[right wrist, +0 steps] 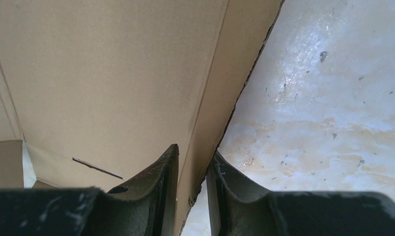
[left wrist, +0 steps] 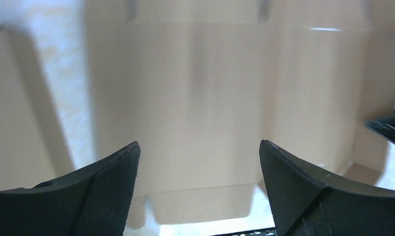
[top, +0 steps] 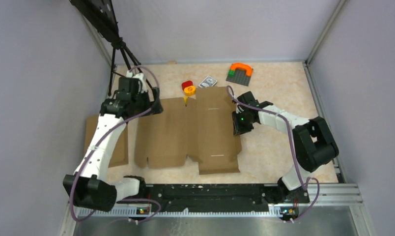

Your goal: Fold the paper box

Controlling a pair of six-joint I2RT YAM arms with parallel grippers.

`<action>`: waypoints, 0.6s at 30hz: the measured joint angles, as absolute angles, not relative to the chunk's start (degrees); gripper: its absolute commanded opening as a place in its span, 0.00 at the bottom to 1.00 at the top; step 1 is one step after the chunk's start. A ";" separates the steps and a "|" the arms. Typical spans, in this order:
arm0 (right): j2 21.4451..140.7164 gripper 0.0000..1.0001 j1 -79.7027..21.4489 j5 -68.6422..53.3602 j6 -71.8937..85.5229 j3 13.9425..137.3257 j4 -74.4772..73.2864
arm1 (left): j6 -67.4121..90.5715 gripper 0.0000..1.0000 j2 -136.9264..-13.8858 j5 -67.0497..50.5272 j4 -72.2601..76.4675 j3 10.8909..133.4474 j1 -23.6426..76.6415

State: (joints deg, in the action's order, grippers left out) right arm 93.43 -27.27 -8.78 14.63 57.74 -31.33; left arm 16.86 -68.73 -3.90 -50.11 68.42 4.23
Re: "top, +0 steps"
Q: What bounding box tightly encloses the large cardboard box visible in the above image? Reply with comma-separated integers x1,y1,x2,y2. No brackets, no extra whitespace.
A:
134,87,242,175

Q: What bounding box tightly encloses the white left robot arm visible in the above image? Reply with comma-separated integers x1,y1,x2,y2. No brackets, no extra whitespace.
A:
63,72,163,212

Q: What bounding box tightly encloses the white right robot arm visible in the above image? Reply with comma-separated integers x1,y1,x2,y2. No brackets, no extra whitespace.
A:
226,86,339,203

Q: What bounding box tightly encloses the blue playing card box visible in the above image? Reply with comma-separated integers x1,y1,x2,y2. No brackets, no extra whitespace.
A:
198,76,218,88

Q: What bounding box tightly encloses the small folded cardboard box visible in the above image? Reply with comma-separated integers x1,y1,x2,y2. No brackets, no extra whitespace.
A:
85,115,128,170

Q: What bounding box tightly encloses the yellow oval toy block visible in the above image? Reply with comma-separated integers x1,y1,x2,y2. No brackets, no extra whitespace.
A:
183,86,196,97

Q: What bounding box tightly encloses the red oval plastic block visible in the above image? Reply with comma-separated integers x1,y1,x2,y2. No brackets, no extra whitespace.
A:
181,80,194,90

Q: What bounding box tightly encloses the orange arch toy block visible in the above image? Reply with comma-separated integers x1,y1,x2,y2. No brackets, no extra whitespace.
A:
229,62,253,76

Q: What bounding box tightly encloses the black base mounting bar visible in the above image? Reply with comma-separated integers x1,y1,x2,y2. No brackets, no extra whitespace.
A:
132,183,310,213

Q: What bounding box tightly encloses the black tripod stand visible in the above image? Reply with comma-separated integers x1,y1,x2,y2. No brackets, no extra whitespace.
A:
70,0,141,96

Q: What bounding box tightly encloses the grey lego base plate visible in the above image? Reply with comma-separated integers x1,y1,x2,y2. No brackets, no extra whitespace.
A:
226,69,251,87

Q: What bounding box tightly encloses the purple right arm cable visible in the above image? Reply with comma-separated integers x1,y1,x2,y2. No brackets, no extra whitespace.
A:
226,85,321,223

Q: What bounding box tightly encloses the aluminium front rail frame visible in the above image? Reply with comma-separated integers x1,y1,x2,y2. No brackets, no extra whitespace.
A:
60,182,375,236

